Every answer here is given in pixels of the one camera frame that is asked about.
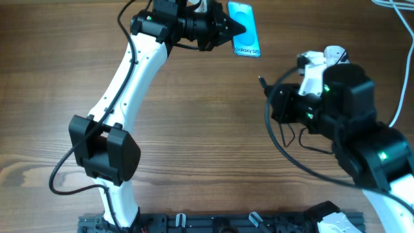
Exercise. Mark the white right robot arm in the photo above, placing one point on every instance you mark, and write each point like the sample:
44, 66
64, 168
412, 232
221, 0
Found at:
379, 158

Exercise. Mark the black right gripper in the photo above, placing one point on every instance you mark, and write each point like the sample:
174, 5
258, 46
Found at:
284, 106

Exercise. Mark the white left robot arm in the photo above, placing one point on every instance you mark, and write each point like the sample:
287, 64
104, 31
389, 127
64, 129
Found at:
102, 142

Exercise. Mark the white power strip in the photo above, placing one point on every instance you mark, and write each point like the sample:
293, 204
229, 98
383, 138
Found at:
336, 55

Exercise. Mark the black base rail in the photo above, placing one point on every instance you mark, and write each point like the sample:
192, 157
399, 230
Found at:
162, 223

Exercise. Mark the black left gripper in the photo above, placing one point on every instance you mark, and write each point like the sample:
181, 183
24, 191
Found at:
217, 21

